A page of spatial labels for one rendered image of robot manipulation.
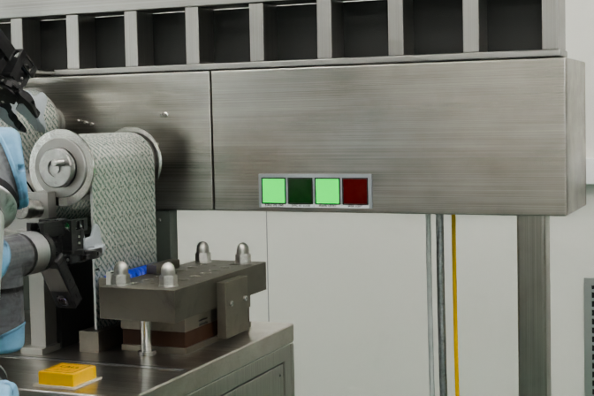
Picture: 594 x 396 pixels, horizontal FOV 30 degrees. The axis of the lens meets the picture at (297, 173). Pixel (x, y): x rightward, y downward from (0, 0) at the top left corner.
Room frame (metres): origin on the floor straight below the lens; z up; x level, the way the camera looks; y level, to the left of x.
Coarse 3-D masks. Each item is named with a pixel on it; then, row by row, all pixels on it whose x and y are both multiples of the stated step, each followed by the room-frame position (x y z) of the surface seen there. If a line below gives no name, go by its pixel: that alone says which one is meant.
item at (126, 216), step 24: (96, 192) 2.12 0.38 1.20; (120, 192) 2.20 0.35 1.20; (144, 192) 2.28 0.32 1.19; (96, 216) 2.12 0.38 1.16; (120, 216) 2.19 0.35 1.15; (144, 216) 2.28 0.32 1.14; (120, 240) 2.19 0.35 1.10; (144, 240) 2.28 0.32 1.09; (96, 264) 2.11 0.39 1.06; (144, 264) 2.27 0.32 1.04
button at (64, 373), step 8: (48, 368) 1.85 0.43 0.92; (56, 368) 1.85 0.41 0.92; (64, 368) 1.85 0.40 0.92; (72, 368) 1.84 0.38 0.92; (80, 368) 1.84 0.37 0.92; (88, 368) 1.85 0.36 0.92; (40, 376) 1.83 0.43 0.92; (48, 376) 1.82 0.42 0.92; (56, 376) 1.81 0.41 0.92; (64, 376) 1.81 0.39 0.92; (72, 376) 1.80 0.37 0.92; (80, 376) 1.82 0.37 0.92; (88, 376) 1.84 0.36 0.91; (48, 384) 1.82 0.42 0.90; (56, 384) 1.81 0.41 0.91; (64, 384) 1.81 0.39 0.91; (72, 384) 1.80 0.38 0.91
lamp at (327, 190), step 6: (318, 180) 2.26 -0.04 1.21; (324, 180) 2.26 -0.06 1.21; (330, 180) 2.25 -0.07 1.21; (336, 180) 2.25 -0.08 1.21; (318, 186) 2.26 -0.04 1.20; (324, 186) 2.26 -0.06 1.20; (330, 186) 2.25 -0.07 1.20; (336, 186) 2.25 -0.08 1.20; (318, 192) 2.26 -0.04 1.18; (324, 192) 2.26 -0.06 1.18; (330, 192) 2.25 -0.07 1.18; (336, 192) 2.25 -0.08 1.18; (318, 198) 2.26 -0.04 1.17; (324, 198) 2.26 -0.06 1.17; (330, 198) 2.25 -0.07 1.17; (336, 198) 2.25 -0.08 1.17
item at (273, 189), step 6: (264, 180) 2.31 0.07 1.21; (270, 180) 2.30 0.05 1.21; (276, 180) 2.30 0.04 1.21; (282, 180) 2.29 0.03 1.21; (264, 186) 2.31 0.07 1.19; (270, 186) 2.30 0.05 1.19; (276, 186) 2.30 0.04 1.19; (282, 186) 2.29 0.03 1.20; (264, 192) 2.31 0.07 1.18; (270, 192) 2.30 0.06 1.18; (276, 192) 2.30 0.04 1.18; (282, 192) 2.29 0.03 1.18; (264, 198) 2.31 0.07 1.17; (270, 198) 2.30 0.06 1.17; (276, 198) 2.30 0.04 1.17; (282, 198) 2.29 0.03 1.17
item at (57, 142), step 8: (48, 144) 2.12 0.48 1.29; (56, 144) 2.12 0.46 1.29; (64, 144) 2.11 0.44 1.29; (72, 144) 2.10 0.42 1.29; (40, 152) 2.13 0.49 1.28; (72, 152) 2.10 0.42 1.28; (80, 152) 2.10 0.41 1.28; (80, 160) 2.10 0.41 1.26; (80, 168) 2.10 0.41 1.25; (40, 176) 2.13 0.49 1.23; (80, 176) 2.10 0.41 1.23; (40, 184) 2.13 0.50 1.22; (72, 184) 2.10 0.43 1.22; (80, 184) 2.10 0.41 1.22; (56, 192) 2.12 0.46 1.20; (64, 192) 2.11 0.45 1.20; (72, 192) 2.10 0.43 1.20; (88, 192) 2.16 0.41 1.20
